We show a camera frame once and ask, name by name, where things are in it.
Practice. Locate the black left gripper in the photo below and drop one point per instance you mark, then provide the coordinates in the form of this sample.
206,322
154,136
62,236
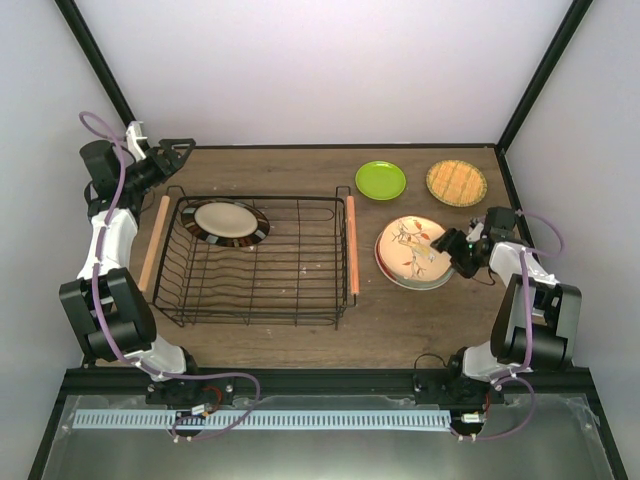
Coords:
172,157

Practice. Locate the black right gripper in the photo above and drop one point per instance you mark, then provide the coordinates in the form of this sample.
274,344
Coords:
449,243

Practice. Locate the light teal flower plate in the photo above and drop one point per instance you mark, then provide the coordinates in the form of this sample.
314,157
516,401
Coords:
415,285

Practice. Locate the red and teal plate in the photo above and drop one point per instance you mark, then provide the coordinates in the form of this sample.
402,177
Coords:
382,265

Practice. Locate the beige floral plate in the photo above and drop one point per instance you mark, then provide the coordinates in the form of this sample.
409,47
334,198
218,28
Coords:
404,254

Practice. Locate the yellow woven pattern plate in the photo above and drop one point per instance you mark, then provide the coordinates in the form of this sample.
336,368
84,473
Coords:
456,183

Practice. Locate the dark brown plate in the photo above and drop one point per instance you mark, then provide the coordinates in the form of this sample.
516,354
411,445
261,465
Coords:
225,223

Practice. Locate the lime green plate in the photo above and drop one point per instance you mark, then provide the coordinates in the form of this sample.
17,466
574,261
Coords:
380,180

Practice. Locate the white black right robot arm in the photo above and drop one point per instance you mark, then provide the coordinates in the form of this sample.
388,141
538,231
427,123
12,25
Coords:
536,325

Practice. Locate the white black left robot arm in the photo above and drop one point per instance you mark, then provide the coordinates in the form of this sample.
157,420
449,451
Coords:
106,309

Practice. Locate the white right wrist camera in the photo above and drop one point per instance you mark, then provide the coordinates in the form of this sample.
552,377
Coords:
476,230

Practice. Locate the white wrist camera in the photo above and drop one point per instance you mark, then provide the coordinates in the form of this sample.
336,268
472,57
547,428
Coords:
476,230
136,141

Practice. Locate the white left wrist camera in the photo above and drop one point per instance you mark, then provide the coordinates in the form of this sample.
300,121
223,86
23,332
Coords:
136,141

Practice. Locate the black wire dish rack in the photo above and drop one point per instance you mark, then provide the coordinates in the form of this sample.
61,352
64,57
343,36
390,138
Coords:
303,274

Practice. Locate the black enclosure frame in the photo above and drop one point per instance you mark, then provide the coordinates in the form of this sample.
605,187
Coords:
576,380

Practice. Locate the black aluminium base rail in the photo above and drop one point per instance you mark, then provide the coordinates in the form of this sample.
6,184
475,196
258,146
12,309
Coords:
425,386

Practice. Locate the white slotted cable duct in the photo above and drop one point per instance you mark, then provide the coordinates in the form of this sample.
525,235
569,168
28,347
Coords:
401,420

